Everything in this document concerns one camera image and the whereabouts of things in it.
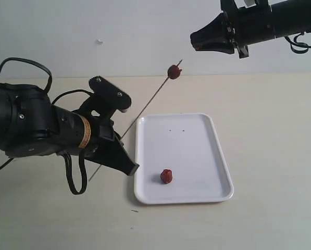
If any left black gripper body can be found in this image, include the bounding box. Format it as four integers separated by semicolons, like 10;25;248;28
53;106;123;163

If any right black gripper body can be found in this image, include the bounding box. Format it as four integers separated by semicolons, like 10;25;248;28
220;1;275;59

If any thin metal skewer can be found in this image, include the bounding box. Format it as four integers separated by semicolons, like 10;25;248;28
88;59;183;182

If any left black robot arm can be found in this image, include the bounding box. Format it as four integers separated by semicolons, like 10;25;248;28
0;83;138;176

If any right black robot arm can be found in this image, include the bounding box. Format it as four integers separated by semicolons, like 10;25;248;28
190;0;311;58

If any white plastic tray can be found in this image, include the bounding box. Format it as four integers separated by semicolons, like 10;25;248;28
134;113;234;205

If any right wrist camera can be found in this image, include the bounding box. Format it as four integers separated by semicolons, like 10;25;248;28
239;0;269;9

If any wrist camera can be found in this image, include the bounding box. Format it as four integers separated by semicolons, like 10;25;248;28
239;0;269;9
77;76;132;121

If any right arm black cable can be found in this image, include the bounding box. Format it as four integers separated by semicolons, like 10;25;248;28
284;32;311;54

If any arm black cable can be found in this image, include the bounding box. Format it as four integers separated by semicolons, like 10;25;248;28
0;57;93;195
284;32;311;54

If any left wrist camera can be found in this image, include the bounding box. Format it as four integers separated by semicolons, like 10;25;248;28
77;76;132;121

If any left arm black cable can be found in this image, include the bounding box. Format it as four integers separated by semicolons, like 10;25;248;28
0;57;93;195

